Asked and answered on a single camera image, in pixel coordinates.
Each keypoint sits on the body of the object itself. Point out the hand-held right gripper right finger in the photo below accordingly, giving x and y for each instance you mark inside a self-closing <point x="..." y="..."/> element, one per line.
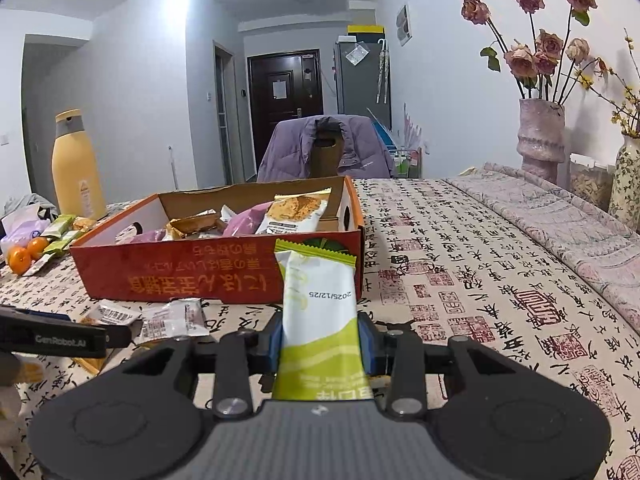
<point x="367" y="342"/>

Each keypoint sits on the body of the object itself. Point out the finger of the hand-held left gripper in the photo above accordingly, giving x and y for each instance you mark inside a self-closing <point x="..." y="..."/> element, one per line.
<point x="119" y="336"/>
<point x="47" y="316"/>

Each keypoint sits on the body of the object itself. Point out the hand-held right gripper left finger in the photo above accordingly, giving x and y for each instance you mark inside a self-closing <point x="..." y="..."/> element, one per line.
<point x="272" y="345"/>

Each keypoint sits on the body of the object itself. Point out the green white snack bar packet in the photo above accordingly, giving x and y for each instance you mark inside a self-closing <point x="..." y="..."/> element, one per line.
<point x="320" y="310"/>

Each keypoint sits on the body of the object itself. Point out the red cardboard box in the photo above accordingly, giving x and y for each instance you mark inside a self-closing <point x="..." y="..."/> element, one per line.
<point x="200" y="275"/>

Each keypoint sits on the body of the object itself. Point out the pink snack packet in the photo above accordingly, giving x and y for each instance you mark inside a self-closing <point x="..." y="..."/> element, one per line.
<point x="245" y="220"/>

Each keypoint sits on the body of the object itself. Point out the white oat crisp packet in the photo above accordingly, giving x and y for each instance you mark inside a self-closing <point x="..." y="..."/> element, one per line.
<point x="295" y="212"/>

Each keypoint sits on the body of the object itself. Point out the orange long snack packet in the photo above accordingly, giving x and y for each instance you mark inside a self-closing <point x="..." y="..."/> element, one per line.
<point x="195" y="224"/>

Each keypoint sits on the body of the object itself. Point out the golden snack packet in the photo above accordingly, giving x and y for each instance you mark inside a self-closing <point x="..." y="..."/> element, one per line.
<point x="86" y="363"/>

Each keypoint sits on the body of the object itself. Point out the white red snack packet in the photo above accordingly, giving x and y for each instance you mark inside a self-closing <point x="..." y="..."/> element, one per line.
<point x="37" y="265"/>

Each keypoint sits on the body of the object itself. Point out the orange fruit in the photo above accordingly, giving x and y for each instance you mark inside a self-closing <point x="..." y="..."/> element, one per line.
<point x="20" y="259"/>
<point x="38" y="247"/>

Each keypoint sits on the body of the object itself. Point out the purple tissue pack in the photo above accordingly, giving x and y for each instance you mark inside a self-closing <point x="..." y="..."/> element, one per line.
<point x="22" y="227"/>

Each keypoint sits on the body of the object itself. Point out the clear biscuit packet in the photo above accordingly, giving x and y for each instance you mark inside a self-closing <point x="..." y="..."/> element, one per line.
<point x="83" y="223"/>

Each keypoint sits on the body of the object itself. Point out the purple snack packet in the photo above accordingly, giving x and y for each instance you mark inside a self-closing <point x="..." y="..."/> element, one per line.
<point x="150" y="236"/>

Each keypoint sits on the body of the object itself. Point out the grey cloth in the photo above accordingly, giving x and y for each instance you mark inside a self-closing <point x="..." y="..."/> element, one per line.
<point x="35" y="202"/>

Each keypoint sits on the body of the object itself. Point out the yellow bottle grey cap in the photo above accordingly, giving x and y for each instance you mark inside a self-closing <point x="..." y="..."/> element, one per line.
<point x="80" y="170"/>

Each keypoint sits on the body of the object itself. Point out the storage rack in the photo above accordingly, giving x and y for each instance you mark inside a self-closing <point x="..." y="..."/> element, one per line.
<point x="407" y="162"/>

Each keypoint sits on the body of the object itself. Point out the wooden chair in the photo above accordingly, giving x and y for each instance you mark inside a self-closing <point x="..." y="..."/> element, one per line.
<point x="326" y="157"/>

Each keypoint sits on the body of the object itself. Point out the purple jacket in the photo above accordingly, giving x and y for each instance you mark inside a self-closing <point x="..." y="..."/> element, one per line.
<point x="285" y="155"/>

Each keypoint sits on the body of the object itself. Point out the blue board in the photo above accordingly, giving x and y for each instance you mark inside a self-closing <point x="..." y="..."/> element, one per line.
<point x="384" y="132"/>

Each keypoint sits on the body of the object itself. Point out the pink quilted cloth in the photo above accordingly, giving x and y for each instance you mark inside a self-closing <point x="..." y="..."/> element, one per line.
<point x="550" y="230"/>

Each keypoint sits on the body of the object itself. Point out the dark entrance door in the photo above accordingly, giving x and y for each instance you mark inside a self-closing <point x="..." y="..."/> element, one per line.
<point x="285" y="120"/>

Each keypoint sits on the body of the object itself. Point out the grey refrigerator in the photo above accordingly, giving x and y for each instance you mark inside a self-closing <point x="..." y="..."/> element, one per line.
<point x="357" y="90"/>

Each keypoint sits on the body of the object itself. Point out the pink ceramic vase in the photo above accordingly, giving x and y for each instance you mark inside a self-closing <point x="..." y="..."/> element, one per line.
<point x="541" y="140"/>

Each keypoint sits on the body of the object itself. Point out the white folded umbrella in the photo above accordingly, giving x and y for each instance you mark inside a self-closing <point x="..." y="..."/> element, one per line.
<point x="383" y="72"/>

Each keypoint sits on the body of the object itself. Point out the glass storage jar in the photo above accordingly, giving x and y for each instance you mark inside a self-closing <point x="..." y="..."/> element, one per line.
<point x="590" y="182"/>

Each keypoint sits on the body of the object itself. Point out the clear plastic bag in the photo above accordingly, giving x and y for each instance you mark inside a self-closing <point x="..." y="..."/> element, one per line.
<point x="358" y="53"/>

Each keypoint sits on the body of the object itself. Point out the floral patterned vase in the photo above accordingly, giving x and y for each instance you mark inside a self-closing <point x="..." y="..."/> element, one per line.
<point x="627" y="185"/>

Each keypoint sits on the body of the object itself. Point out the yellow box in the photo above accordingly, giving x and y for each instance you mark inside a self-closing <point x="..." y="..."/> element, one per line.
<point x="365" y="32"/>

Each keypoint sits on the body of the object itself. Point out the bunch of dried pink roses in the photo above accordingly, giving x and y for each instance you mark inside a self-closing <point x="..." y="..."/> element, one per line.
<point x="522" y="60"/>

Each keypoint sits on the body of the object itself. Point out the yellow flower branches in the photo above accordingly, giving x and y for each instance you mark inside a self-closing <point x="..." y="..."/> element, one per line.
<point x="622" y="95"/>

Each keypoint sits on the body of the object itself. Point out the interior door frame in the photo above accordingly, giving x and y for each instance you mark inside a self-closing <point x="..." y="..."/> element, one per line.
<point x="225" y="115"/>

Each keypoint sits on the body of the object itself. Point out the wall picture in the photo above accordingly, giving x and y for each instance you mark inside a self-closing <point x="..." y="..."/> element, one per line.
<point x="403" y="25"/>

